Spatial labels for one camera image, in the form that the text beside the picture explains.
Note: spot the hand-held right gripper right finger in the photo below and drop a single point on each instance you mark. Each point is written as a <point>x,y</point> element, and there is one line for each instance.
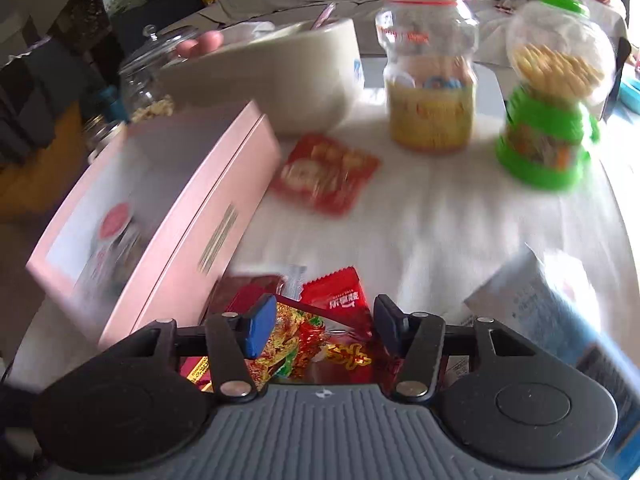
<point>386,322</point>

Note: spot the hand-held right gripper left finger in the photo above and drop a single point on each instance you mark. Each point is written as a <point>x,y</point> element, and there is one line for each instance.
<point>260,325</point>

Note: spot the gold and red snack packet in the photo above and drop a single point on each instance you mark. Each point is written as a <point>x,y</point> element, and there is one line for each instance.
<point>295,340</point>

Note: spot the pink cardboard box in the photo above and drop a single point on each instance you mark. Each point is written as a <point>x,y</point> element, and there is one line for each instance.
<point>210,195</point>

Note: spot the dark red snack packet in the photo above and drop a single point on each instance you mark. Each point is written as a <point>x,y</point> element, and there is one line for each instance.
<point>240,292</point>

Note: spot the small red white-print snack packet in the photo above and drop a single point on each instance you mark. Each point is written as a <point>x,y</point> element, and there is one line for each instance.
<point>335,295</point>

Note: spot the white and blue carton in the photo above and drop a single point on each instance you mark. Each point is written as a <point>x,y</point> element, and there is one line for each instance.
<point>560,305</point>

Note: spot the red-lidded clear plastic jar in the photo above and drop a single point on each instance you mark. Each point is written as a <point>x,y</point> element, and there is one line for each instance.
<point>430,85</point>

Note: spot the small clear jar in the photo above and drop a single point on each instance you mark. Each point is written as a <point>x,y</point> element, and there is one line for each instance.
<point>102,132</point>

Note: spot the green candy dispenser jar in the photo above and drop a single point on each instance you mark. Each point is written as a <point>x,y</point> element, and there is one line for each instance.
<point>545,130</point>

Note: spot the beige plastic organizer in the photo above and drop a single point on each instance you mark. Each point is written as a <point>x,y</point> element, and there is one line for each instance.
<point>280,75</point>

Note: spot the yellow bean bag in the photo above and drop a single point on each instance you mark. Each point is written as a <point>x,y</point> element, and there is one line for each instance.
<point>45,165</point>

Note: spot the blue bottle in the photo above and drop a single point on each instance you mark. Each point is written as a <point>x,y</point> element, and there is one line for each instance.
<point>110,100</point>

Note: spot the glass jar of peanuts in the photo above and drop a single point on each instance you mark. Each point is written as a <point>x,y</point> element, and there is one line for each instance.
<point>145,80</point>

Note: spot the pink spoon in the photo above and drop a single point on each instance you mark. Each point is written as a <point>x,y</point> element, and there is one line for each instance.
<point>322,16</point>

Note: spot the dark cloth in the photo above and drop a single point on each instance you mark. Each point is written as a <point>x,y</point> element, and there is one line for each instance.
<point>45,90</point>

